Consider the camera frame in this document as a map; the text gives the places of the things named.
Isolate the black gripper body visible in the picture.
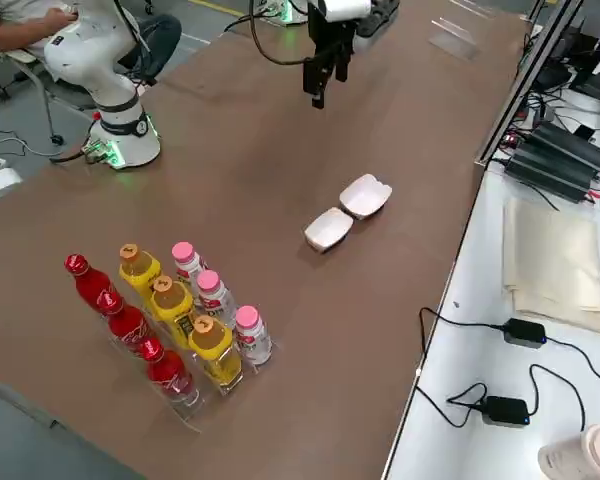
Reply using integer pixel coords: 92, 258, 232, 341
307, 2, 356, 60

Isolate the clear stepped plastic holder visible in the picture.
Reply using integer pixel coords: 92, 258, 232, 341
426, 0, 486, 62

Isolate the person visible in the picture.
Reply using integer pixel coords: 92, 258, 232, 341
0, 0, 184, 110

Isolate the pink-capped white bottle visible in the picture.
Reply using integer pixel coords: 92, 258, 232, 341
195, 269, 237, 326
171, 241, 206, 284
234, 305, 274, 366

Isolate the black finned power supply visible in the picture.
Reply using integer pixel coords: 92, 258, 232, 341
528, 121, 600, 171
503, 142, 600, 205

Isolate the black computer monitor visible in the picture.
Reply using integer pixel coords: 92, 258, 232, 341
567, 0, 600, 106

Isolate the yellow drink bottle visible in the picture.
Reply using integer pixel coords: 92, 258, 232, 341
187, 314, 245, 394
149, 275, 197, 351
118, 242, 164, 296

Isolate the beige folded cloth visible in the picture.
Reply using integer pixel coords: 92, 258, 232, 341
501, 196, 600, 337

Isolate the white office chair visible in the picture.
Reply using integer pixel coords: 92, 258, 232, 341
0, 47, 99, 149

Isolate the red cola bottle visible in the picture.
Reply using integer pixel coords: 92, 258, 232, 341
138, 338, 201, 406
96, 291, 156, 359
63, 253, 117, 317

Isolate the black power adapter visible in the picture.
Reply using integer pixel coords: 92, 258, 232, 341
502, 317, 549, 350
480, 395, 531, 429

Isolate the clear stepped bottle shelf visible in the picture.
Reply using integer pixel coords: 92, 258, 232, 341
79, 259, 286, 435

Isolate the pale plastic cup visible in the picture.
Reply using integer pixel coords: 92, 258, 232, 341
537, 423, 600, 480

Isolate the aluminium frame post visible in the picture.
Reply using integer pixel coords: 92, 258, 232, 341
473, 0, 587, 169
527, 0, 551, 25

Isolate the black base cable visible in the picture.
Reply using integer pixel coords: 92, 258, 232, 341
48, 147, 94, 165

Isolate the black adapter cable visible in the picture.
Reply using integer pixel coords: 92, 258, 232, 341
415, 307, 507, 376

